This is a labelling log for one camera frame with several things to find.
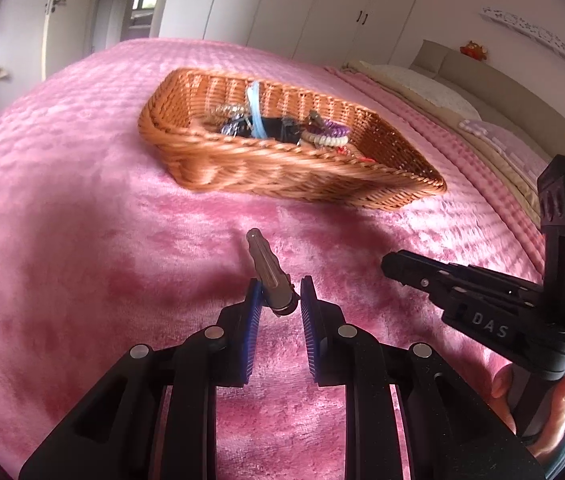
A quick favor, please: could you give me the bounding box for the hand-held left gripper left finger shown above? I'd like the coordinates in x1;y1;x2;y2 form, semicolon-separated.
18;277;266;480

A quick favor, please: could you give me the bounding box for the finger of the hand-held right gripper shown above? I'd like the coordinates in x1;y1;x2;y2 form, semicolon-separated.
381;250;544;311

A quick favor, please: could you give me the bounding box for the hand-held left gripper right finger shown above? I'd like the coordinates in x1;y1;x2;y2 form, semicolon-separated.
299;275;548;480

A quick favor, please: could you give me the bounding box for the red string bracelet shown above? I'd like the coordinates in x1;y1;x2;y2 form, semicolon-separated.
335;146;378;164

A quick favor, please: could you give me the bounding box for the cream spiral hair tie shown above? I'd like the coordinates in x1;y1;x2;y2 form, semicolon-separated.
297;131;351;149

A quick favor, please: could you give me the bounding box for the brown wicker basket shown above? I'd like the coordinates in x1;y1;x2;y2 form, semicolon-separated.
137;67;448;211

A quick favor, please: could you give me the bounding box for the purple spiral hair tie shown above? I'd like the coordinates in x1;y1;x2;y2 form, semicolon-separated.
319;120;351;137

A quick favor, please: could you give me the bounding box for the black wrist watch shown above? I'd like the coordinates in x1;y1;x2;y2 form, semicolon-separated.
220;115;308;146

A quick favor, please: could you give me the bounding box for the beige beaded bracelet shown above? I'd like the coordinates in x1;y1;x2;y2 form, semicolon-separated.
207;103;248;124

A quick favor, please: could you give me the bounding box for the person's right forearm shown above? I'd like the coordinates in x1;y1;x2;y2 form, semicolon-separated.
537;420;565;480

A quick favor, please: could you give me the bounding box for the person's right hand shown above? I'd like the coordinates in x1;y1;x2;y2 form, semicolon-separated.
491;365;565;461

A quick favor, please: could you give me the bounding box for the beige quilt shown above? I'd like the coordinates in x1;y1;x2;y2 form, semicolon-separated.
339;60;549;227

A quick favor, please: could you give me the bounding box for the lilac patterned pillow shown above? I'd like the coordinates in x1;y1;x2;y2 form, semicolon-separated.
457;119;551;181

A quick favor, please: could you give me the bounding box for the beige padded headboard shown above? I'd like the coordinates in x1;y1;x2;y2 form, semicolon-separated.
409;39;565;171

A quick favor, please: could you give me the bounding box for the white patterned pillow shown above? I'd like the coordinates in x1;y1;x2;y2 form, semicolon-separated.
362;62;483;121

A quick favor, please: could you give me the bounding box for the red plush toy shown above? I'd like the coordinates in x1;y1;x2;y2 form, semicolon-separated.
459;40;488;61

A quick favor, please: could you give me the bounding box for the white wardrobe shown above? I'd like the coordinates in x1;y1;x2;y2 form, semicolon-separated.
157;0;438;68

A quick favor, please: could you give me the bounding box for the white door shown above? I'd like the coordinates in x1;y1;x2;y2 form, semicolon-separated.
40;0;113;81

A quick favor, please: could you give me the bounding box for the white carved wall shelf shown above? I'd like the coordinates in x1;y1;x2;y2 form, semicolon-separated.
482;6;565;86

